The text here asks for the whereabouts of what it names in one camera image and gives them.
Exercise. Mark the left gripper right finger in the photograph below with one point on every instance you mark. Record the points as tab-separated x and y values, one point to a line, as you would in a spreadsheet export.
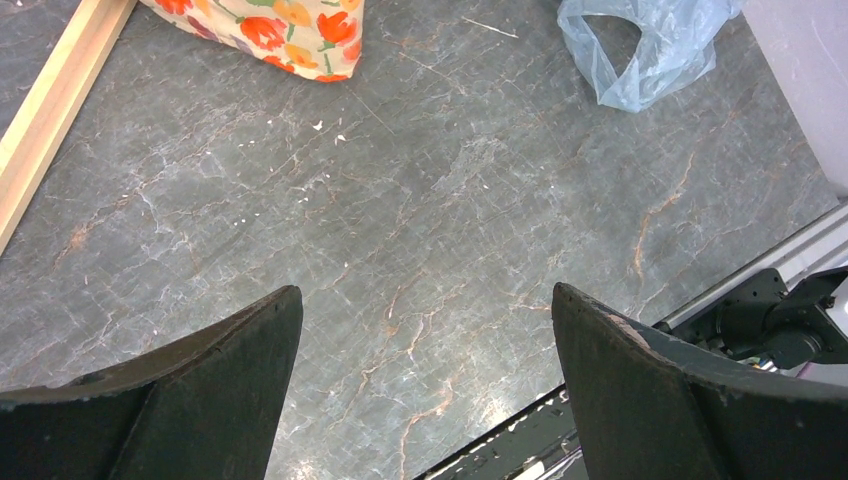
650	406

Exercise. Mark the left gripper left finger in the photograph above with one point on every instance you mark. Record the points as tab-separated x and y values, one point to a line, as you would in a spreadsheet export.
206	406

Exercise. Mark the light blue plastic bag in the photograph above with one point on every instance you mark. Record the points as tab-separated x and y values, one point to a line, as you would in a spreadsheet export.
676	47

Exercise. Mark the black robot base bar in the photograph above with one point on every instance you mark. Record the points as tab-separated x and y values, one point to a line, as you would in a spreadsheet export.
538	442

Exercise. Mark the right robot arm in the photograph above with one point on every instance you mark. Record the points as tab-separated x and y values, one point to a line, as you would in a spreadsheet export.
763	322

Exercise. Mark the wooden clothes rack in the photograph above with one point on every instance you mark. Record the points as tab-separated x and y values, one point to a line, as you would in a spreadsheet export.
41	123

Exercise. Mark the floral orange cloth bag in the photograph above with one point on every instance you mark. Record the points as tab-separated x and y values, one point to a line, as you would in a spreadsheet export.
316	40

